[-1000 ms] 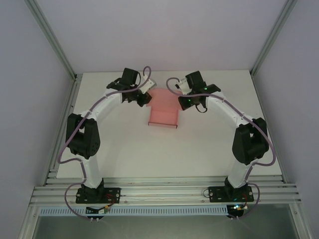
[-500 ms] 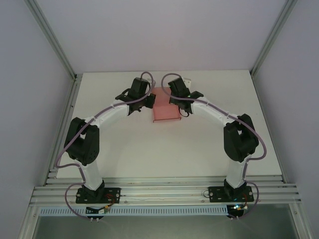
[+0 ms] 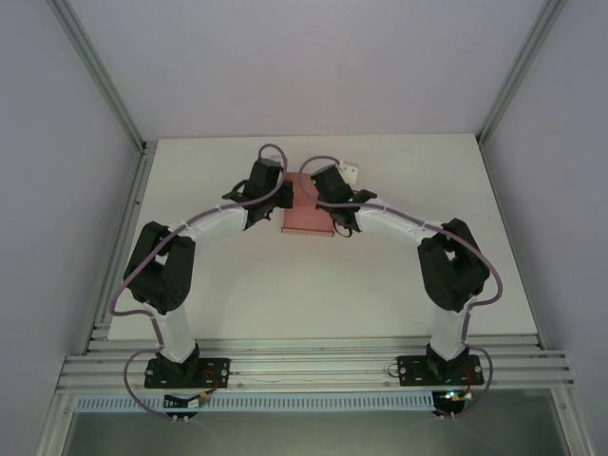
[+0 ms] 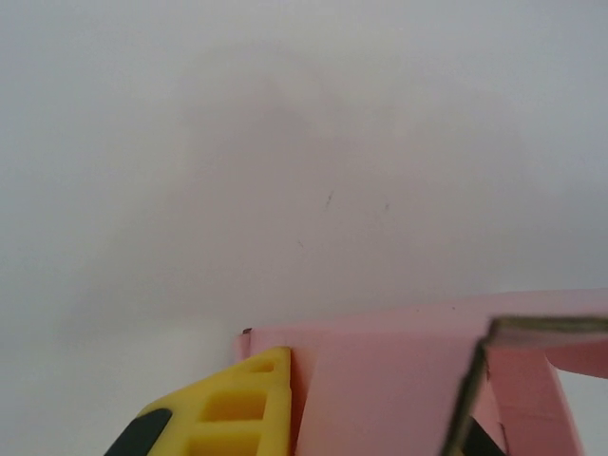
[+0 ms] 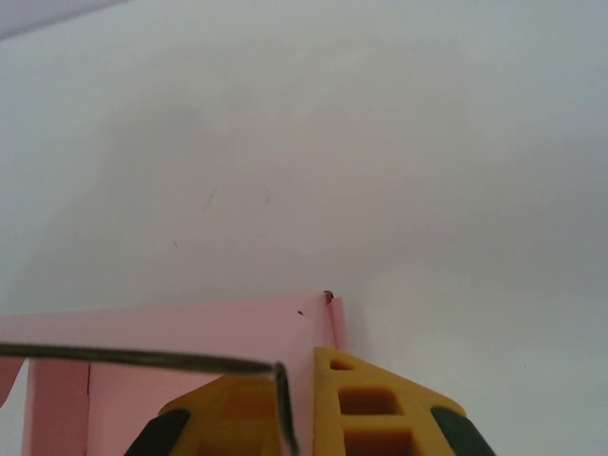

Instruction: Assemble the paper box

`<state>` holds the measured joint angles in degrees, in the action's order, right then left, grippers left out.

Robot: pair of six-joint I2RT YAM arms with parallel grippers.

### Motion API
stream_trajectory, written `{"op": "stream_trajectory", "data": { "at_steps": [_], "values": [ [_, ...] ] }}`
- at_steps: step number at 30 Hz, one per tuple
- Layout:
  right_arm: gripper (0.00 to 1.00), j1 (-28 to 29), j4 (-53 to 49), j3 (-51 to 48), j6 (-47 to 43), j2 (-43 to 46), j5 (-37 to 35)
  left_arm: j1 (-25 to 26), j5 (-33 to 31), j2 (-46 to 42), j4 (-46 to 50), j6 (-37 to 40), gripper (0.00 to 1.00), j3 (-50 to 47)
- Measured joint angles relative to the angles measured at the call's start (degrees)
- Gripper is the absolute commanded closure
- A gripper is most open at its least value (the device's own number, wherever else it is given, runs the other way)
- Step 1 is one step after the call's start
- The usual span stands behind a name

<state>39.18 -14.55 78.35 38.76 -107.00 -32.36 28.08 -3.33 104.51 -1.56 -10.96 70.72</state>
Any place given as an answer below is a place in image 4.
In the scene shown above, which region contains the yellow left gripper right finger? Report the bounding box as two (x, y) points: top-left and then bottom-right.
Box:
(463, 413), (507, 456)

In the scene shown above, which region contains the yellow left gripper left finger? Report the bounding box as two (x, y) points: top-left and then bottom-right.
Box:
(111, 346), (296, 456)

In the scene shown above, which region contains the pink paper box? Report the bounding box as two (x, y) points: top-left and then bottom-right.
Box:
(234, 289), (608, 456)

